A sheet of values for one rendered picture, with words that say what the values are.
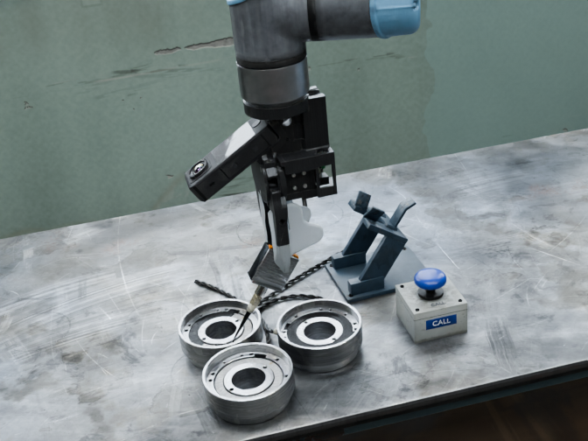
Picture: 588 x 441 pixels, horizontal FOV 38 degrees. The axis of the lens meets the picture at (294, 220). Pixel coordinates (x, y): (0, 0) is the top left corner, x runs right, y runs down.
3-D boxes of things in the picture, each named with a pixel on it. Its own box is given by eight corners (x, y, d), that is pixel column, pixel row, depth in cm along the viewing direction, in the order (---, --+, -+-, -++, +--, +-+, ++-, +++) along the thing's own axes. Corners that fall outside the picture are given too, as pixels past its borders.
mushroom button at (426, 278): (421, 318, 105) (420, 284, 103) (410, 301, 109) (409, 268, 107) (451, 311, 106) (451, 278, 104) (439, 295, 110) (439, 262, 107)
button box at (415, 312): (415, 344, 105) (414, 311, 103) (395, 313, 111) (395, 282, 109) (476, 331, 106) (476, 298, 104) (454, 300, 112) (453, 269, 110)
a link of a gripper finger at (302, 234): (331, 273, 99) (323, 200, 95) (282, 284, 97) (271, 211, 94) (323, 262, 101) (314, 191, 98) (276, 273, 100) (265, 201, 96)
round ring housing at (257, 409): (280, 434, 93) (276, 406, 91) (192, 423, 96) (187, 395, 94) (306, 374, 102) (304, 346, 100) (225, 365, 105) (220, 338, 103)
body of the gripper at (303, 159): (339, 200, 95) (331, 99, 89) (264, 216, 93) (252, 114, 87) (318, 173, 101) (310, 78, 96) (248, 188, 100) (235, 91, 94)
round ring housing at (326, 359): (372, 329, 109) (370, 303, 107) (351, 381, 100) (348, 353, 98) (295, 320, 112) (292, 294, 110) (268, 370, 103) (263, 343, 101)
